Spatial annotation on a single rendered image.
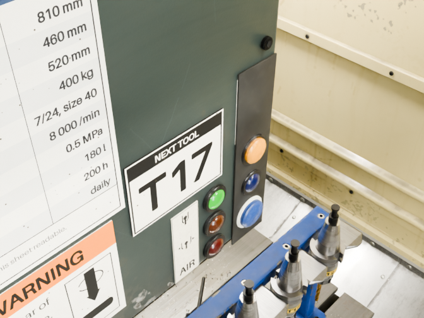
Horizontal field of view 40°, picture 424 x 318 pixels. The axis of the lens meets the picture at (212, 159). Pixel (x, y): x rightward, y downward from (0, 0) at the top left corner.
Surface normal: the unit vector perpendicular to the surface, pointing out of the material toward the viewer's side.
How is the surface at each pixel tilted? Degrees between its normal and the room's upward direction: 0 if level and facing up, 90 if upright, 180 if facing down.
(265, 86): 90
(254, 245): 0
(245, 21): 90
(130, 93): 90
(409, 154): 90
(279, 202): 24
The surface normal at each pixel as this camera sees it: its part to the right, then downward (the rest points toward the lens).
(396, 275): -0.29, -0.48
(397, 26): -0.70, 0.47
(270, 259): 0.00, -0.75
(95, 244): 0.72, 0.47
